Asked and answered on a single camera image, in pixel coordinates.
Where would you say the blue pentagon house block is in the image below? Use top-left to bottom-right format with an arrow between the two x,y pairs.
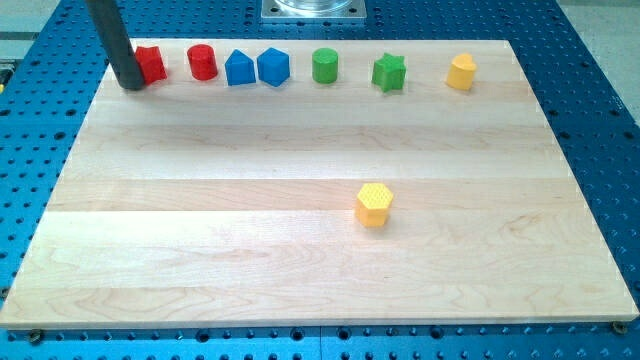
224,49 -> 256,86

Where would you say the red cylinder block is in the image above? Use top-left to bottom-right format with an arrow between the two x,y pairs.
187,44 -> 218,81

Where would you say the blue cube block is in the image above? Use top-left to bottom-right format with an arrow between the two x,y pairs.
257,48 -> 290,87

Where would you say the yellow hexagon block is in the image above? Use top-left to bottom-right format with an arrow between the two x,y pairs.
355,183 -> 394,227

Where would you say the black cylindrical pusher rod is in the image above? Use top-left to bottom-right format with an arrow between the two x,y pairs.
85,0 -> 144,91

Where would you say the blue perforated metal table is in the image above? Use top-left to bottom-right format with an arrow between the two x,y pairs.
1,0 -> 639,359

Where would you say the red star block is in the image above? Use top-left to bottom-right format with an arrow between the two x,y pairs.
135,46 -> 167,85

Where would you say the green star block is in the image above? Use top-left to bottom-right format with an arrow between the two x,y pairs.
371,53 -> 406,93

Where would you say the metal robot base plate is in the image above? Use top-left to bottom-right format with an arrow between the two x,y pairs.
260,0 -> 367,22

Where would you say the yellow heart block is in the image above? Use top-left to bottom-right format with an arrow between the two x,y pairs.
445,53 -> 477,91

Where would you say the green cylinder block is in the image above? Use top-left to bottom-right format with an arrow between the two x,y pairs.
312,48 -> 339,84

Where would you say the light wooden board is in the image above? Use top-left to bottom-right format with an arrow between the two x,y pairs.
1,39 -> 638,330

